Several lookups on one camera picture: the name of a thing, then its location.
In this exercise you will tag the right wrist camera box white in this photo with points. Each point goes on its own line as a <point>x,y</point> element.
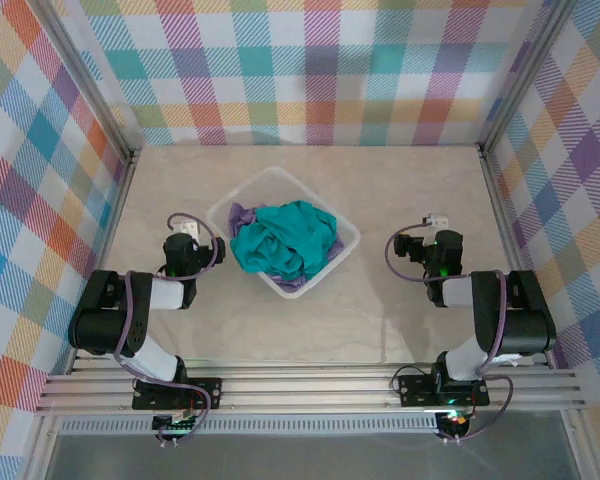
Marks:
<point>437,220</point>

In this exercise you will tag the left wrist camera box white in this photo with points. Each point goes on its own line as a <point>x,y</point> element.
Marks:
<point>186,229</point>

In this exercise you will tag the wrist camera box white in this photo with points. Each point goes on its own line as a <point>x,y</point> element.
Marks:
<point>437,220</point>
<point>186,229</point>

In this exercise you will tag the purple t-shirt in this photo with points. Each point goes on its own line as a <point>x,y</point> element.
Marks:
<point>245,215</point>

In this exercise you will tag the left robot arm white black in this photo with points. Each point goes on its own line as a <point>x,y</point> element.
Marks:
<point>100,320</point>

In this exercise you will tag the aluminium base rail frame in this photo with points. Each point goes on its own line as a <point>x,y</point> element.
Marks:
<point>305,395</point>

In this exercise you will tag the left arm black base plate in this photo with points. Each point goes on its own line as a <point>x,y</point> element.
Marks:
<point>202,386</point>

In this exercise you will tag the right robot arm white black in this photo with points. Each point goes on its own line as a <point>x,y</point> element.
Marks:
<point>520,320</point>

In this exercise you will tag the white plastic basket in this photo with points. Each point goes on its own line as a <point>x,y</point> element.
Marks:
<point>275,180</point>

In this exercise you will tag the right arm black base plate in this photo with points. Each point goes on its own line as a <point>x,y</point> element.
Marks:
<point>415,390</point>

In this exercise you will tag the aluminium corner post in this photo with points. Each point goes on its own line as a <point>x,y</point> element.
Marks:
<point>526,75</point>
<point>87,75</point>

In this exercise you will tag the aluminium side rail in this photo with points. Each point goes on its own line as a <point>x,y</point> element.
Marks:
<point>515,250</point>

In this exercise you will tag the teal t-shirt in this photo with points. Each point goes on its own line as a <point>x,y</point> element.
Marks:
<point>285,240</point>

